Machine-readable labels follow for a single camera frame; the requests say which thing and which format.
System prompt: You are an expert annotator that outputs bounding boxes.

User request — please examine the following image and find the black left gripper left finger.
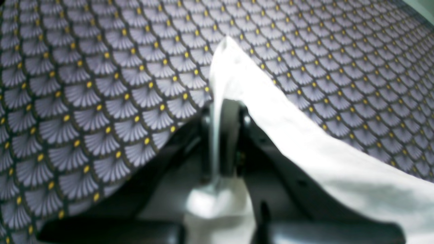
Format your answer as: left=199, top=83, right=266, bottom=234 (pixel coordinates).
left=37, top=105, right=211, bottom=244

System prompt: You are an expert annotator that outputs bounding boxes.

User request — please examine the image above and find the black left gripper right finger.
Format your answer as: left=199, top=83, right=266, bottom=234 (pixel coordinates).
left=219, top=99, right=406, bottom=244

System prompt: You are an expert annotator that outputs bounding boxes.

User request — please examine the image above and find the white T-shirt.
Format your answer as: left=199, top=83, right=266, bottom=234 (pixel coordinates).
left=184, top=36, right=434, bottom=244

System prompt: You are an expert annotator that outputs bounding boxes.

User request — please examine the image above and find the fan patterned table cloth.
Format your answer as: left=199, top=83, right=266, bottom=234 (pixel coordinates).
left=1, top=0, right=433, bottom=244

